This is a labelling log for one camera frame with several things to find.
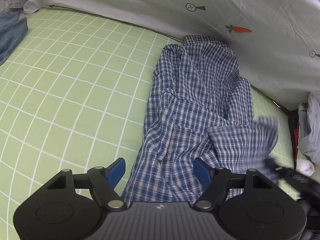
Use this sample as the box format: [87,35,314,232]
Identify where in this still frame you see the white towel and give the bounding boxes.
[296,159,315,177]

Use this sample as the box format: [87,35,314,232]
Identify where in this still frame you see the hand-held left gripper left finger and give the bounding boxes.
[46,157,126,211]

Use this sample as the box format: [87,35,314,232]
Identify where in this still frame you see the grey carrot print sheet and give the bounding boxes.
[4,0,320,112]

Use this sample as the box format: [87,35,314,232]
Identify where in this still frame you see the blue plaid shirt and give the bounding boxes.
[121,35,302,203]

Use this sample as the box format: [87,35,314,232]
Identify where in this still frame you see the blue denim jeans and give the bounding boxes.
[0,11,28,67]

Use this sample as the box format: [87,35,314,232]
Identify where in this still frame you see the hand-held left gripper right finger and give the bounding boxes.
[193,157,272,211]

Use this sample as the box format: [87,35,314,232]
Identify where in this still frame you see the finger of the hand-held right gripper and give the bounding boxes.
[265,157,285,176]

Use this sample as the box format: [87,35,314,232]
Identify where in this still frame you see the red cloth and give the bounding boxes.
[294,127,300,160]

